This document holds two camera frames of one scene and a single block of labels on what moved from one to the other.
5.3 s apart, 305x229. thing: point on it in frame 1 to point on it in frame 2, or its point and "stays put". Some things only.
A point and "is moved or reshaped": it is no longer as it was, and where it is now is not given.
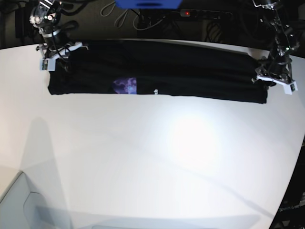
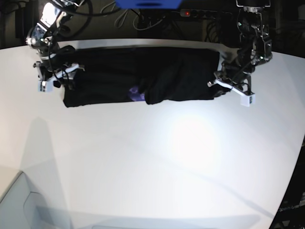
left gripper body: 277,74 to 240,84
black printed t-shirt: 165,68 is moved or reshaped
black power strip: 207,14 stays put
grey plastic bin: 22,208 stays put
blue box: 149,4 stays put
